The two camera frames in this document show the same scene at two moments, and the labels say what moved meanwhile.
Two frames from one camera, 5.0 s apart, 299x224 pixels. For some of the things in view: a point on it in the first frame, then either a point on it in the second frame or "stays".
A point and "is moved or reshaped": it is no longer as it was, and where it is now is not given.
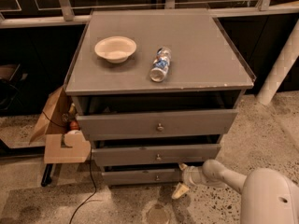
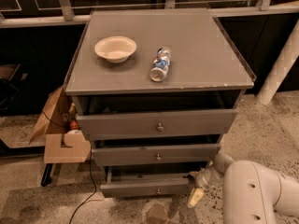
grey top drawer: [135, 125] stays
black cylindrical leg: [47, 175] stays
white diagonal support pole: [280, 69] stays
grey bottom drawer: [141, 176] is moved or reshaped
